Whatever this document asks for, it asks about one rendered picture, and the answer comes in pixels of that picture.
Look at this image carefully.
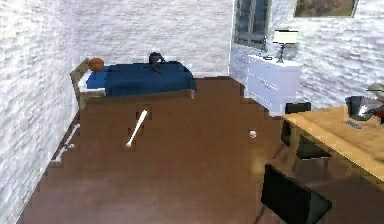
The white baseball bat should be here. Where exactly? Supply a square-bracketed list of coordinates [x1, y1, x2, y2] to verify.
[125, 109, 149, 149]

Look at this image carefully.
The wooden bed with blue blanket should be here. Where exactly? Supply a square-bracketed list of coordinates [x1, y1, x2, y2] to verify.
[69, 57, 198, 111]

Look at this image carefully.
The black backpack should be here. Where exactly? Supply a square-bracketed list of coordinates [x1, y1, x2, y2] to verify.
[148, 51, 167, 73]

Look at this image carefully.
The white chest of drawers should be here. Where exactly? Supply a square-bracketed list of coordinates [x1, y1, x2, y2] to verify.
[246, 54, 303, 117]

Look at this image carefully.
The orange basketball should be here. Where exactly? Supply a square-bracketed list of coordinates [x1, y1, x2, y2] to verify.
[87, 57, 106, 73]

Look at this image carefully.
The dark window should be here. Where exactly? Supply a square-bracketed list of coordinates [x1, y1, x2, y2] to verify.
[233, 0, 273, 51]

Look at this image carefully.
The black chair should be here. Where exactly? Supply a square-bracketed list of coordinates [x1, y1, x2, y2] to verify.
[253, 163, 333, 224]
[273, 101, 333, 179]

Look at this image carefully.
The white table lamp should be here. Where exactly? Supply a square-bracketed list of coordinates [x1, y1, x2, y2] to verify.
[272, 29, 299, 64]

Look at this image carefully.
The white stick on floor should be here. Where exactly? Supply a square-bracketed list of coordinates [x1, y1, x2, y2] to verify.
[51, 123, 81, 164]

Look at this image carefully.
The light wooden desk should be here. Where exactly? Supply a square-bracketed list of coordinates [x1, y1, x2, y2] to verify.
[282, 105, 384, 183]

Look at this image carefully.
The framed landscape picture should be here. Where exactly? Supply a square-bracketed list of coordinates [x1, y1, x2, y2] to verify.
[293, 0, 360, 19]

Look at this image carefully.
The grey and red object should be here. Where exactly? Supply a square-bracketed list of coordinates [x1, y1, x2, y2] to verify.
[365, 82, 384, 125]

